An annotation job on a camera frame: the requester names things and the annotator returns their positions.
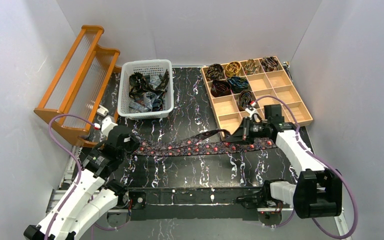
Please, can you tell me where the rolled maroon tie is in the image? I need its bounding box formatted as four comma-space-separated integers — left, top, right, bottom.
210, 80, 232, 98

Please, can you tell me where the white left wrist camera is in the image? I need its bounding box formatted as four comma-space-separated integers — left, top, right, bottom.
93, 116, 118, 137

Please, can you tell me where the light wooden compartment tray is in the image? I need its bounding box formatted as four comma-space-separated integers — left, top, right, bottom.
201, 56, 314, 133

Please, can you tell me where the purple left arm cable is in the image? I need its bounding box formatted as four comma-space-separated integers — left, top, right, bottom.
47, 114, 102, 240

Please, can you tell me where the rolled dark striped tie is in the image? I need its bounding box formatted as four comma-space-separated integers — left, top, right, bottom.
260, 56, 279, 72

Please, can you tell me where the pile of ties in basket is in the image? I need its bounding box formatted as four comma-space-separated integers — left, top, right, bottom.
129, 70, 170, 113

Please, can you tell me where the aluminium frame rail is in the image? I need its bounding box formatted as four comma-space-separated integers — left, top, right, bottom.
46, 187, 354, 240

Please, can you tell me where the orange wooden rack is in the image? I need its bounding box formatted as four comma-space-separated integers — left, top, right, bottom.
34, 25, 122, 148

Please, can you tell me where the rolled black gold tie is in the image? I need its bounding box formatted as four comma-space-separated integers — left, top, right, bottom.
205, 63, 225, 81

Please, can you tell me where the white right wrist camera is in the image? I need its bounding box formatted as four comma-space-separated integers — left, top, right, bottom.
245, 101, 262, 123

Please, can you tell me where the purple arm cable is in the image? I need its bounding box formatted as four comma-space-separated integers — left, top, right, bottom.
47, 114, 102, 240
254, 95, 359, 240

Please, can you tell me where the rolled grey striped tie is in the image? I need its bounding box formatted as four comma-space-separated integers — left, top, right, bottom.
237, 90, 255, 112

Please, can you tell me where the rolled yellow tie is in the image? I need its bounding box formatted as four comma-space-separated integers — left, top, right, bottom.
224, 61, 242, 78

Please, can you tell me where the white plastic basket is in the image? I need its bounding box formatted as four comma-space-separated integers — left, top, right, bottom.
117, 59, 174, 120

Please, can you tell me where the white plug on table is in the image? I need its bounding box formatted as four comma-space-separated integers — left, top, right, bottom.
96, 105, 109, 117

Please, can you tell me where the rolled brown patterned tie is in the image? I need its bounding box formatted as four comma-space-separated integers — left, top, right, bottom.
243, 59, 260, 75

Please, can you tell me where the dark paisley red-dotted tie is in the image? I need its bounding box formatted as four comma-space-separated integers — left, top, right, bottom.
132, 129, 278, 157

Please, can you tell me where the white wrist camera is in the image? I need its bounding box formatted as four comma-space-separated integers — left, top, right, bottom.
93, 116, 118, 137
245, 101, 262, 123

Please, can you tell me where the rolled blue patterned tie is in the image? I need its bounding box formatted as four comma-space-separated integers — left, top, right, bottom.
227, 76, 249, 94

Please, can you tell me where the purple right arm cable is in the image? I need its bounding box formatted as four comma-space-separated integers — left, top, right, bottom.
254, 95, 359, 240

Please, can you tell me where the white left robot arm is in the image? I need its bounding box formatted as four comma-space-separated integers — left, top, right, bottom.
23, 125, 140, 240

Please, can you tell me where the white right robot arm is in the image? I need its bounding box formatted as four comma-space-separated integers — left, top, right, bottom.
225, 104, 342, 219

